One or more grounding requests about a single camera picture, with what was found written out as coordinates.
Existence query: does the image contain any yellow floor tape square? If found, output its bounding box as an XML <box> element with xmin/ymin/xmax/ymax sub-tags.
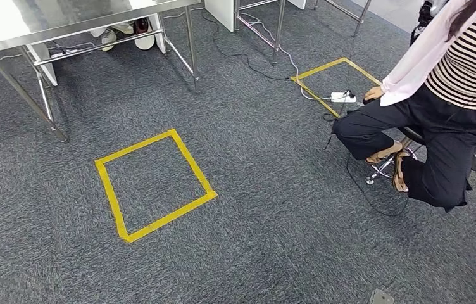
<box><xmin>290</xmin><ymin>57</ymin><xmax>384</xmax><ymax>118</ymax></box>
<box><xmin>94</xmin><ymin>129</ymin><xmax>218</xmax><ymax>244</ymax></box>

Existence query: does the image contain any black stand device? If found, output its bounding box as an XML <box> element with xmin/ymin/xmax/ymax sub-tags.
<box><xmin>409</xmin><ymin>0</ymin><xmax>449</xmax><ymax>46</ymax></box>

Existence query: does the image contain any stainless steel workbench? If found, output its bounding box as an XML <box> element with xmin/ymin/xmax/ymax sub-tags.
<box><xmin>0</xmin><ymin>0</ymin><xmax>203</xmax><ymax>144</ymax></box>

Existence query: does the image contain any white power strip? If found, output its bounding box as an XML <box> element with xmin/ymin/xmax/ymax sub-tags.
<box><xmin>330</xmin><ymin>91</ymin><xmax>358</xmax><ymax>104</ymax></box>
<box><xmin>49</xmin><ymin>47</ymin><xmax>80</xmax><ymax>58</ymax></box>

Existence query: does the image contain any thin black floor cable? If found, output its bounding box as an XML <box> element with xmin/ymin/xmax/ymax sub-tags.
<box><xmin>323</xmin><ymin>112</ymin><xmax>411</xmax><ymax>218</ymax></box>

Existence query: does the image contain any chrome chair base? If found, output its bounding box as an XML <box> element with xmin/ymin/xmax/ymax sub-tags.
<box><xmin>364</xmin><ymin>136</ymin><xmax>424</xmax><ymax>186</ymax></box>

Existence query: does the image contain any person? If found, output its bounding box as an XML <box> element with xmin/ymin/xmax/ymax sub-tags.
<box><xmin>331</xmin><ymin>0</ymin><xmax>476</xmax><ymax>213</ymax></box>

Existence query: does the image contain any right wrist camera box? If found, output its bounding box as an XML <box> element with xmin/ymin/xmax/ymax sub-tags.
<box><xmin>366</xmin><ymin>288</ymin><xmax>395</xmax><ymax>304</ymax></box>

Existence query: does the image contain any white power cable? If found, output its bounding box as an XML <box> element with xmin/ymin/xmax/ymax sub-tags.
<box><xmin>237</xmin><ymin>11</ymin><xmax>336</xmax><ymax>102</ymax></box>

